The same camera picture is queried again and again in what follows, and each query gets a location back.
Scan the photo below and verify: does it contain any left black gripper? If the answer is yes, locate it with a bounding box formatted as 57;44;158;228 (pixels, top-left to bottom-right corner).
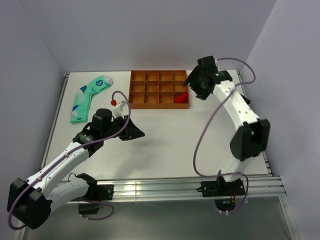
101;115;145;141

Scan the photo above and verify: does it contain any red santa sock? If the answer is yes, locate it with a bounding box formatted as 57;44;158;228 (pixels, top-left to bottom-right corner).
174;92;188;104

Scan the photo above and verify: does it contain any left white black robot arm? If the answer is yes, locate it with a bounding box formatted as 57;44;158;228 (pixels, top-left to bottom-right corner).
7;108;145;230

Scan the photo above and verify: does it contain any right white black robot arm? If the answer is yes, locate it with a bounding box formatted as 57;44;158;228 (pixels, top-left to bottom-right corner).
183;56;271;195

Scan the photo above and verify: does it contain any orange compartment tray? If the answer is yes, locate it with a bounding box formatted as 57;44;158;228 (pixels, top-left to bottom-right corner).
129;70;190;110

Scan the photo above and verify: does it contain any mint green patterned sock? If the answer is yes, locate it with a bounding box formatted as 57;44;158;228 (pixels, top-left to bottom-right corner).
69;75;114;124

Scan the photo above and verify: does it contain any black blue sports sock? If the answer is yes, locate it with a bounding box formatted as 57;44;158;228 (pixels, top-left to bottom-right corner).
240;94;251;105

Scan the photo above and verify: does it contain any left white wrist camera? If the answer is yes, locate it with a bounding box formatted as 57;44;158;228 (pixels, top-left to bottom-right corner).
110;99;127;119

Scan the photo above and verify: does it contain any aluminium front rail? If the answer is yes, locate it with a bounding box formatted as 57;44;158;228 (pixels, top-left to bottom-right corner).
96;176;287;203

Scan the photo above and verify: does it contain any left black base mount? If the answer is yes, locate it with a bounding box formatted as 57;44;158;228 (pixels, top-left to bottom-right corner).
78;184;115;221

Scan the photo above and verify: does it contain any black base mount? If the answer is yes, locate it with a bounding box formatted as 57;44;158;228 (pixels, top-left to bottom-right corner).
196;178;249;214
78;184;115;221

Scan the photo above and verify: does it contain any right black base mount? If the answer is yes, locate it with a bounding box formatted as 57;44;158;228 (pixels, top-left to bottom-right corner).
196;178;249;214

